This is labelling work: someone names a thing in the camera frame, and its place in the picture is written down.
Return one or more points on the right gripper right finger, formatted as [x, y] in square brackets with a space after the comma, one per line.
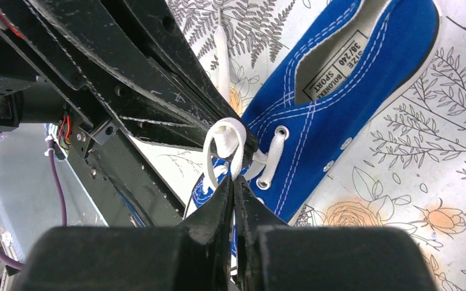
[271, 255]

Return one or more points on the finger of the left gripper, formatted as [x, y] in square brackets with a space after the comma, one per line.
[153, 29]
[136, 90]

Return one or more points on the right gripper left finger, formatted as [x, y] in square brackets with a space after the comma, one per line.
[193, 255]

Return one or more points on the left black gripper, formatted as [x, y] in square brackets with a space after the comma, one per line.
[39, 82]

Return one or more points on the white shoelace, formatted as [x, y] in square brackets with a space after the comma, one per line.
[229, 134]

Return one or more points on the blue canvas sneaker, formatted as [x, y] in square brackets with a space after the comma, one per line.
[354, 56]

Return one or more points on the floral patterned mat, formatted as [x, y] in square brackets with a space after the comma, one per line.
[406, 167]

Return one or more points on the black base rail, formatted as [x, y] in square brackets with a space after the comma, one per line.
[123, 185]

